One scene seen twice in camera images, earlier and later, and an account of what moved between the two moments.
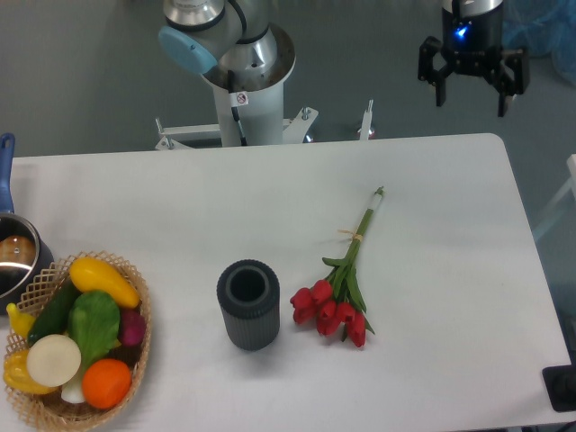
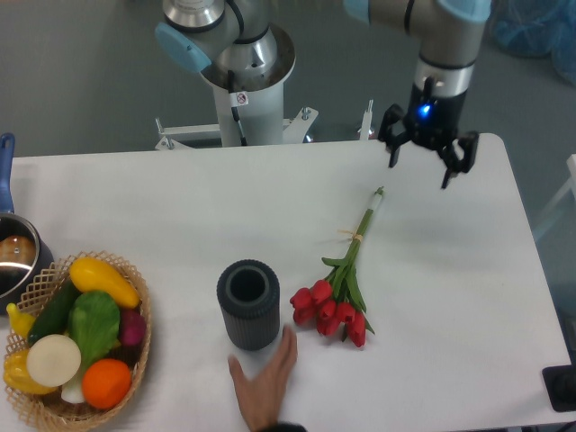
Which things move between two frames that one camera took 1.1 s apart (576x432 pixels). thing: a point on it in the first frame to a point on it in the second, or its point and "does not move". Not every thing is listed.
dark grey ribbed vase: x=249 y=295 does not move
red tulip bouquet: x=337 y=303 does not move
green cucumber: x=53 y=317 does not move
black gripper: x=472 y=42 to x=435 y=121
